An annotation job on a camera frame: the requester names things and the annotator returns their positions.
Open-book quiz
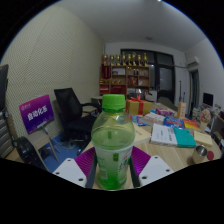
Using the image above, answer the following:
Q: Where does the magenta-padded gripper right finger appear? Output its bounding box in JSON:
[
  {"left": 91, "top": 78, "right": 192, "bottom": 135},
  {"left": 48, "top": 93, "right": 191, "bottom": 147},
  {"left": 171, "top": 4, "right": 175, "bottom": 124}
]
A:
[{"left": 130, "top": 145, "right": 175, "bottom": 188}]

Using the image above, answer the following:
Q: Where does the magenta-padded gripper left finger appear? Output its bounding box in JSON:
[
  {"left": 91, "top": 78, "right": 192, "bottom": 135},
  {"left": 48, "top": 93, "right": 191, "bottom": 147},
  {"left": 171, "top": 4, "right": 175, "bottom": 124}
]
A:
[{"left": 52, "top": 147, "right": 98, "bottom": 189}]

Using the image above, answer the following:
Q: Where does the green drink bottle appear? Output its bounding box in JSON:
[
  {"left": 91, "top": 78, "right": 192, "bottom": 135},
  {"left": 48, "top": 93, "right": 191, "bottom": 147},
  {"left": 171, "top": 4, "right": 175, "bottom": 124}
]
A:
[{"left": 90, "top": 93, "right": 136, "bottom": 191}]

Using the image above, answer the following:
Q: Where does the beige book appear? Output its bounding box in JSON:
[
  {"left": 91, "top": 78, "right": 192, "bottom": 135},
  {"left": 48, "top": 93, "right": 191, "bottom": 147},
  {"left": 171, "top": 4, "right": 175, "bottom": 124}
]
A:
[{"left": 131, "top": 121, "right": 153, "bottom": 147}]

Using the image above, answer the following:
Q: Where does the white book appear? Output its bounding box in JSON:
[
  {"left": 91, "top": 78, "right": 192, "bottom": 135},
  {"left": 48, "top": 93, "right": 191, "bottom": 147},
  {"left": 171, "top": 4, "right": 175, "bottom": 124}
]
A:
[{"left": 149, "top": 123, "right": 179, "bottom": 148}]

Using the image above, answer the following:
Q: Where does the blue patterned packet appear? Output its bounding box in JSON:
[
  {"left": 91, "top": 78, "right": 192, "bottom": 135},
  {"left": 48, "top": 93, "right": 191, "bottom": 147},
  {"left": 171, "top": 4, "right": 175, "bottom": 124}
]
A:
[{"left": 128, "top": 114, "right": 149, "bottom": 127}]

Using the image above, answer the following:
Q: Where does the white paper booklet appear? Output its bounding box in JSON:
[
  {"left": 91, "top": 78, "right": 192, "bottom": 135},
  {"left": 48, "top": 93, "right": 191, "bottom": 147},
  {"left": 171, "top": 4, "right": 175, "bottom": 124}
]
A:
[{"left": 143, "top": 111, "right": 166, "bottom": 125}]

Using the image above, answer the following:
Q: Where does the teal book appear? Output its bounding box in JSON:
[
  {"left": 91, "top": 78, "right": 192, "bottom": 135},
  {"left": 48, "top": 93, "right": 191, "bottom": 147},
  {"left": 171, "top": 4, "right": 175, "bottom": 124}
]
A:
[{"left": 173, "top": 127, "right": 198, "bottom": 149}]

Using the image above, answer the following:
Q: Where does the blue book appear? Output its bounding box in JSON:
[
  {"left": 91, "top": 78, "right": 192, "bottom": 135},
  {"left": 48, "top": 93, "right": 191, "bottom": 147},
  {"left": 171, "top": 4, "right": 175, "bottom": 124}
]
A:
[{"left": 162, "top": 115, "right": 185, "bottom": 130}]

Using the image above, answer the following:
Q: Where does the yellow gift box red ribbon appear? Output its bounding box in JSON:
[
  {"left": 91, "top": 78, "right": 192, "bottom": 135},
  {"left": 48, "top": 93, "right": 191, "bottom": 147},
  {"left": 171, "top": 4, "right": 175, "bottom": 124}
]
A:
[{"left": 125, "top": 94, "right": 153, "bottom": 116}]

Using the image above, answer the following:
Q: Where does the pink box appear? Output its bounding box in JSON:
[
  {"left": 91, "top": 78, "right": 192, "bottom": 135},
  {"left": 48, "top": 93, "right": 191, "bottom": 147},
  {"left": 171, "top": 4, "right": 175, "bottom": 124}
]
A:
[{"left": 155, "top": 107, "right": 175, "bottom": 117}]

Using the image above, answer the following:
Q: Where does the black office chair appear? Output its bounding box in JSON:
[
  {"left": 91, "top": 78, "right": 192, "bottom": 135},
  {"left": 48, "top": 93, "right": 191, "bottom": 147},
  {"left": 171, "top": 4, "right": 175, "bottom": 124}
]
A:
[{"left": 53, "top": 87, "right": 103, "bottom": 143}]

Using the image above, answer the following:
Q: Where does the steel cup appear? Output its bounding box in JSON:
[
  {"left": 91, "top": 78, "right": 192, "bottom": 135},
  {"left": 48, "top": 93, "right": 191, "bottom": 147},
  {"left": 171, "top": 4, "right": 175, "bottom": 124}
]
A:
[{"left": 192, "top": 144, "right": 208, "bottom": 164}]

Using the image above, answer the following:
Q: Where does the orange yellow book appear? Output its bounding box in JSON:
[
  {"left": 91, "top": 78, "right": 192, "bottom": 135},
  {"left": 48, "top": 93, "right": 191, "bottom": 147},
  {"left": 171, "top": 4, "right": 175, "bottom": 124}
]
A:
[{"left": 182, "top": 118, "right": 202, "bottom": 132}]

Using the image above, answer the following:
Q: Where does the orange standing card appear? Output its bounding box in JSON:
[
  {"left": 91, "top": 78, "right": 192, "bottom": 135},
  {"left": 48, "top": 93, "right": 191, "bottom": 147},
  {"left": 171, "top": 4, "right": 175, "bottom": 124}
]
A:
[{"left": 177, "top": 101, "right": 187, "bottom": 120}]

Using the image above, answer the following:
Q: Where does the purple sign board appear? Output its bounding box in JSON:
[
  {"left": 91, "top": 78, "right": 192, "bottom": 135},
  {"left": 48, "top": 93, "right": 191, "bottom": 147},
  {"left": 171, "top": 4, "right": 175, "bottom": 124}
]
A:
[{"left": 18, "top": 94, "right": 55, "bottom": 135}]

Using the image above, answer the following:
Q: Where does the flower bouquet in pot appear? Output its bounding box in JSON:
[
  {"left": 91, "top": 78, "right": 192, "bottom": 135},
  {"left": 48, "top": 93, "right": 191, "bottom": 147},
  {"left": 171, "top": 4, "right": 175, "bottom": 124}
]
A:
[{"left": 199, "top": 108, "right": 213, "bottom": 133}]

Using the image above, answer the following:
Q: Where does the wooden shelf unit with trophies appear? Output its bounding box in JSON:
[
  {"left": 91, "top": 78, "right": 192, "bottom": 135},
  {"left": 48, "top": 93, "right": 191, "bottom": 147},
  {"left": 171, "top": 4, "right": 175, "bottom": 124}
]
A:
[{"left": 98, "top": 52, "right": 152, "bottom": 97}]

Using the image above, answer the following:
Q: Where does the black framed glass door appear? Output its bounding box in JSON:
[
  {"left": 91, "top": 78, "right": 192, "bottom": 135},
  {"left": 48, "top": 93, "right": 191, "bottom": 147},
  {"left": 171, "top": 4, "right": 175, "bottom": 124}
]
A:
[{"left": 120, "top": 48, "right": 176, "bottom": 104}]

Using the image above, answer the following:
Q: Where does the black computer monitor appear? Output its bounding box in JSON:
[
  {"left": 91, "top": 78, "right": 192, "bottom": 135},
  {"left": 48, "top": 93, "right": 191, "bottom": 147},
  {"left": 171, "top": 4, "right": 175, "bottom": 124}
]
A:
[{"left": 202, "top": 92, "right": 215, "bottom": 108}]

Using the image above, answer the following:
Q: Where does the white air conditioner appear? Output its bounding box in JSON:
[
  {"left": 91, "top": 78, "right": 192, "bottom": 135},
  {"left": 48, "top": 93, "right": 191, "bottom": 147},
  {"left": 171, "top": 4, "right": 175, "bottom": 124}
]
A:
[{"left": 185, "top": 55, "right": 201, "bottom": 67}]

